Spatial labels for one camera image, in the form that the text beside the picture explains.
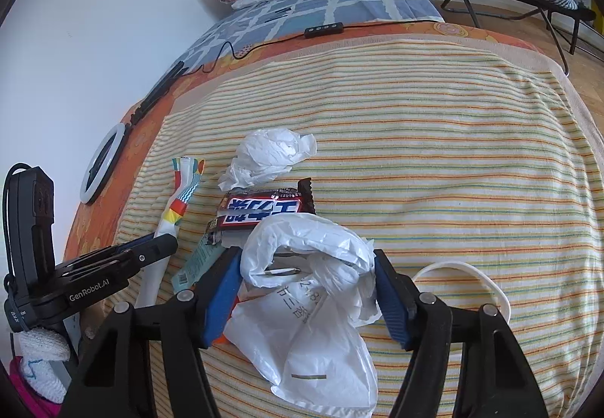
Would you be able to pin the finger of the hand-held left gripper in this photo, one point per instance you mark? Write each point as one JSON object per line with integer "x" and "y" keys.
{"x": 155, "y": 250}
{"x": 134, "y": 242}

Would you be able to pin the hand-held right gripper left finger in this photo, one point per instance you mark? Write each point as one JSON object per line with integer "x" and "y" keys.
{"x": 224, "y": 300}

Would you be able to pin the black tripod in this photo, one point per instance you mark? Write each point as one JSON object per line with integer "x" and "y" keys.
{"x": 158, "y": 92}

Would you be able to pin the white tissue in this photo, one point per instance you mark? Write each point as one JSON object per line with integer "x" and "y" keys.
{"x": 264, "y": 154}

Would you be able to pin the striped towel blanket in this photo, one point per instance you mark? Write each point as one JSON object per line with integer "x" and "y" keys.
{"x": 424, "y": 139}

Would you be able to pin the person's left hand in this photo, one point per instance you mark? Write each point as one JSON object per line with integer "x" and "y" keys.
{"x": 42, "y": 352}

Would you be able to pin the pink clothing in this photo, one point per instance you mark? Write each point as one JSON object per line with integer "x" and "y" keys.
{"x": 28, "y": 394}

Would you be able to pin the colourful striped paper packet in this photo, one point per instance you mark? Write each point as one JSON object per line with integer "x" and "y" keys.
{"x": 181, "y": 203}

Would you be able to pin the brown chocolate bar wrapper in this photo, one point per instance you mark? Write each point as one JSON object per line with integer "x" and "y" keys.
{"x": 264, "y": 208}

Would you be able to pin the blue checked bedsheet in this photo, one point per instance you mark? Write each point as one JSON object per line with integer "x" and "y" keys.
{"x": 306, "y": 7}

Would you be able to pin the orange blanket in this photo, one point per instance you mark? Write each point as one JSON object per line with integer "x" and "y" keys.
{"x": 146, "y": 139}

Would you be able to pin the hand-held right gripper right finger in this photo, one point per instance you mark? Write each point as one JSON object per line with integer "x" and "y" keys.
{"x": 391, "y": 300}

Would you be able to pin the teal wrapper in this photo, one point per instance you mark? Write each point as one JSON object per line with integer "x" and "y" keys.
{"x": 198, "y": 262}

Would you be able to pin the white plastic bag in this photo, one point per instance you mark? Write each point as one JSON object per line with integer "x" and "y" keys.
{"x": 302, "y": 342}

